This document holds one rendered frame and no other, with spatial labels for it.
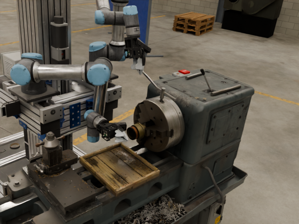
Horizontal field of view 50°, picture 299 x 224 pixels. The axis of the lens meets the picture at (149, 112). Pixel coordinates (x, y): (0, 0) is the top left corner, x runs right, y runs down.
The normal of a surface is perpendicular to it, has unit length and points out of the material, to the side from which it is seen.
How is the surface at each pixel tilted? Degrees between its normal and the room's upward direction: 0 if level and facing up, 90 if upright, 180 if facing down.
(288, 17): 90
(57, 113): 90
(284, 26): 90
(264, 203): 0
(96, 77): 90
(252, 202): 0
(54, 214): 0
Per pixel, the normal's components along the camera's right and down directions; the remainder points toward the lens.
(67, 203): 0.09, -0.89
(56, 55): -0.66, 0.28
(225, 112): 0.66, 0.39
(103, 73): 0.10, 0.44
